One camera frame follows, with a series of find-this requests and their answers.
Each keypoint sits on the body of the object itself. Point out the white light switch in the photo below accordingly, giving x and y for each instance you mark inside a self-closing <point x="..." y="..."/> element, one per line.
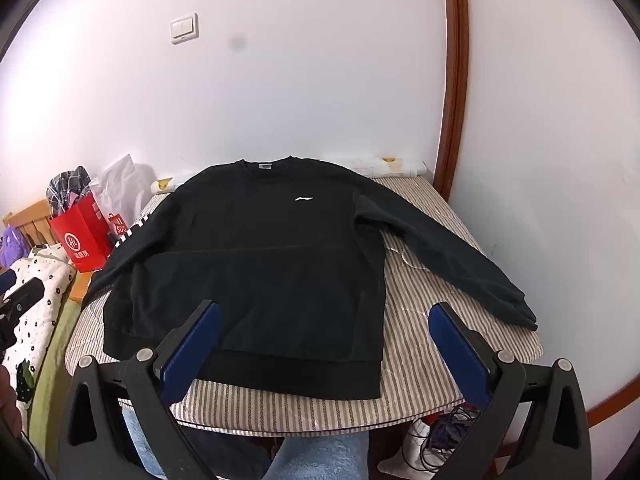
<point x="184" y="27"/>

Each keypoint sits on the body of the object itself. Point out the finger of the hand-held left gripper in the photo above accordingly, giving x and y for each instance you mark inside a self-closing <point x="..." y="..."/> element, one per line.
<point x="25" y="292"/>

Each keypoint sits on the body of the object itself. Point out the person's left leg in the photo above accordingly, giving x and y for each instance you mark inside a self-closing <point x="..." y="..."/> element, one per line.
<point x="142" y="450"/>

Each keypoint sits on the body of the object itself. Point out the wooden nightstand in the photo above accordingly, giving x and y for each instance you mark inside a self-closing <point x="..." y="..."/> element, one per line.
<point x="82" y="285"/>

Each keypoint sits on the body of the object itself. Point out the wooden door frame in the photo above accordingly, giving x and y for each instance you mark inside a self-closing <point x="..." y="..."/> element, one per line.
<point x="452" y="85"/>

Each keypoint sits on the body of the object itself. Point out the white duck-print roll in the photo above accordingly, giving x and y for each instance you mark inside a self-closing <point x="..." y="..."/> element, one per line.
<point x="400" y="166"/>

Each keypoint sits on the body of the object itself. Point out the white cloth bag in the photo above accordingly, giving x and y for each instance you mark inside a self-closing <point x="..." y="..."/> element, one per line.
<point x="405" y="450"/>

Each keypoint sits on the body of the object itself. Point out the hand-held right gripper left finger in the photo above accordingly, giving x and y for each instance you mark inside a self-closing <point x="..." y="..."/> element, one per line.
<point x="192" y="355"/>

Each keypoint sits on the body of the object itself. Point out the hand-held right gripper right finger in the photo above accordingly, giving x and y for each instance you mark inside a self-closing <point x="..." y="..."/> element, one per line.
<point x="462" y="360"/>

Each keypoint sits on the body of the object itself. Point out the wooden baseboard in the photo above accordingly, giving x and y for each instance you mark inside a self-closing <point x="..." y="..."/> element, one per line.
<point x="615" y="410"/>

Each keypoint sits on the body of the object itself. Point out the white plastic bag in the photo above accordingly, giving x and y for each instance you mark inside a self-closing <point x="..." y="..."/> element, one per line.
<point x="125" y="180"/>

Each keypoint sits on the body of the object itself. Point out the red paper bag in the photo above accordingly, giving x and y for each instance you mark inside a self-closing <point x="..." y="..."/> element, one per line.
<point x="82" y="240"/>

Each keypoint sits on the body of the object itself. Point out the person's leg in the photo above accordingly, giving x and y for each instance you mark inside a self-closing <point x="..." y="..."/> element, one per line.
<point x="320" y="460"/>
<point x="142" y="450"/>

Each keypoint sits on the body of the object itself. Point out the green bedsheet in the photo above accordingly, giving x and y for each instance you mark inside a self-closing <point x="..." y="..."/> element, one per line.
<point x="50" y="385"/>

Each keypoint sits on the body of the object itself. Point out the person's left forearm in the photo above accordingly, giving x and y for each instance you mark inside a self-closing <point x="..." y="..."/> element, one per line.
<point x="7" y="400"/>

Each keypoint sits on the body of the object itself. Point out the wooden headboard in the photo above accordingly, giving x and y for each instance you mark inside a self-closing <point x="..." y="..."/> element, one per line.
<point x="30" y="220"/>

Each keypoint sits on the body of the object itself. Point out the striped quilted mat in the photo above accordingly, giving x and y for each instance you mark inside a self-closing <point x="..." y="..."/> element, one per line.
<point x="405" y="320"/>

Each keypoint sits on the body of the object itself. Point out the plaid cloth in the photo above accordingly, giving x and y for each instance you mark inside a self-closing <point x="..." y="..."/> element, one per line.
<point x="65" y="185"/>

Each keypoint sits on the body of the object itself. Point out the black sweatshirt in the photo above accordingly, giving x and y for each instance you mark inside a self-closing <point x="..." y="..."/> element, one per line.
<point x="250" y="260"/>

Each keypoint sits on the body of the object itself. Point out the white polka-dot pillow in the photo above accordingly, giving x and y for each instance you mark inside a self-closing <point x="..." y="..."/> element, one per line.
<point x="45" y="290"/>

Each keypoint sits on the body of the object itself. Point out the person's right leg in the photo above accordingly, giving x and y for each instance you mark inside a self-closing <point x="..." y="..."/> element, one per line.
<point x="320" y="460"/>

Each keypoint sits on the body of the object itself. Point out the purple cloth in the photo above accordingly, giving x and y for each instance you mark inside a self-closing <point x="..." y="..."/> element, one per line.
<point x="12" y="247"/>

